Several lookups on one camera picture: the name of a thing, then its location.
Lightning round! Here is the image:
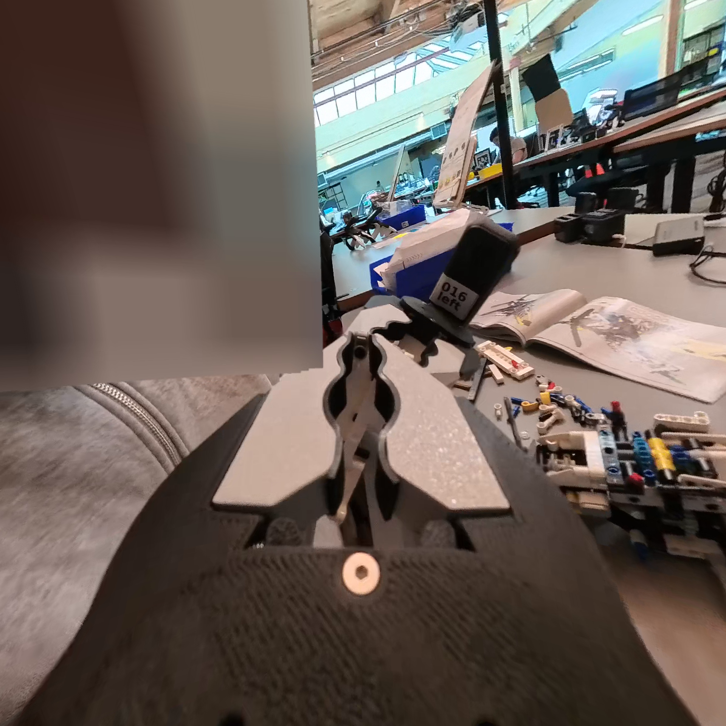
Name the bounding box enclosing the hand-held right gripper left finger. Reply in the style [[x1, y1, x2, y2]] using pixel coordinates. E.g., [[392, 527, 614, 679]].
[[211, 334, 355, 518]]

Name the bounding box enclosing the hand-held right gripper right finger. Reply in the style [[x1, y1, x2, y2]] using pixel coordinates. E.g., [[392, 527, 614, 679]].
[[366, 334, 512, 521]]

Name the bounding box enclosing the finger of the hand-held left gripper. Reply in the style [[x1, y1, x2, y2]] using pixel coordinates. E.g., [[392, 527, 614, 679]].
[[346, 305, 417, 341], [391, 335, 474, 389]]

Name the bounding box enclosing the lego instruction booklet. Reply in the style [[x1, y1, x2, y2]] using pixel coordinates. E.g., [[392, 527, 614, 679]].
[[471, 289, 726, 403]]

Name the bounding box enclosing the zebra striped lego helicopter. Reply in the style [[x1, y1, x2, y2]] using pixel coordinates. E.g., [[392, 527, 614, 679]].
[[536, 400, 726, 562]]

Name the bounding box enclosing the black lego beam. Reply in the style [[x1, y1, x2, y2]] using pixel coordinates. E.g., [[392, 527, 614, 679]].
[[468, 356, 490, 405]]

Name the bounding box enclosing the white lego panel assembly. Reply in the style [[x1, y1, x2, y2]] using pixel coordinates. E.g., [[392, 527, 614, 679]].
[[475, 340, 535, 381]]

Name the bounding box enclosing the pile of loose lego pieces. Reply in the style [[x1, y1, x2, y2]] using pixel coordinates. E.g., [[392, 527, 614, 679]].
[[490, 374, 625, 437]]

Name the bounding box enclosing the black battery charger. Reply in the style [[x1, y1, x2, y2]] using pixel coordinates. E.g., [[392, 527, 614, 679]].
[[581, 209, 627, 246], [554, 213, 591, 244]]

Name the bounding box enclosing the wooden board stand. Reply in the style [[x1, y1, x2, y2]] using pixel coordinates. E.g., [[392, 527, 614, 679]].
[[432, 59, 503, 206]]

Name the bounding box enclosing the black red office chair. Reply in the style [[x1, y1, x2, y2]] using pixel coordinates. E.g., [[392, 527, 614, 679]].
[[567, 161, 613, 196]]

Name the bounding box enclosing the black pole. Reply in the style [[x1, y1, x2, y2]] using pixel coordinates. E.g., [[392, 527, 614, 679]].
[[482, 0, 520, 211]]

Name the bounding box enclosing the black monitor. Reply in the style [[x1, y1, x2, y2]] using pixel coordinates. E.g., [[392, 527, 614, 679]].
[[621, 71, 684, 120]]

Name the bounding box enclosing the black cable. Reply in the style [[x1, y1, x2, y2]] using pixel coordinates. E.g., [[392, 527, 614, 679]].
[[689, 241, 726, 284]]

